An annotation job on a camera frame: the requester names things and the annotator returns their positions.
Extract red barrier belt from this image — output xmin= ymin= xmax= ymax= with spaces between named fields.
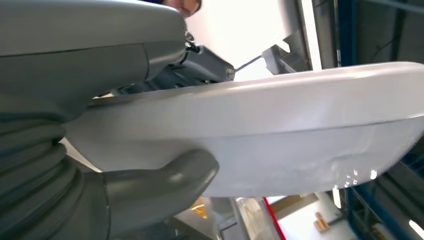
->
xmin=262 ymin=197 xmax=288 ymax=240

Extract blue metal shelf rack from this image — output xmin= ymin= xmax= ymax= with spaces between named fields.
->
xmin=337 ymin=0 xmax=424 ymax=240

